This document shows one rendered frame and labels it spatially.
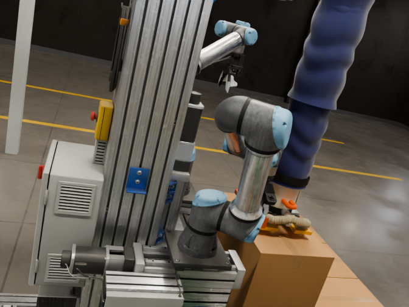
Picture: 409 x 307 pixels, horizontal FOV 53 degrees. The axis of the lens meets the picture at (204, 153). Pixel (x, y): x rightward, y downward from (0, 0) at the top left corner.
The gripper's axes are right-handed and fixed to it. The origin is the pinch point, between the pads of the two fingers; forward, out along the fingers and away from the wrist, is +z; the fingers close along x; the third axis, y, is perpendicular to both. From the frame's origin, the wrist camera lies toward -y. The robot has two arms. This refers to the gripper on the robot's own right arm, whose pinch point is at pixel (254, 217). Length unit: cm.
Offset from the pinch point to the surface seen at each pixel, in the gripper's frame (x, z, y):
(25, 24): 138, -26, 294
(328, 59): -21, -70, 19
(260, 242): -10.8, 16.4, 7.0
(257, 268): -9.0, 25.0, -1.4
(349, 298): -87, 56, 21
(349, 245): -211, 109, 173
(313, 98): -21, -52, 20
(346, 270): -103, 56, 48
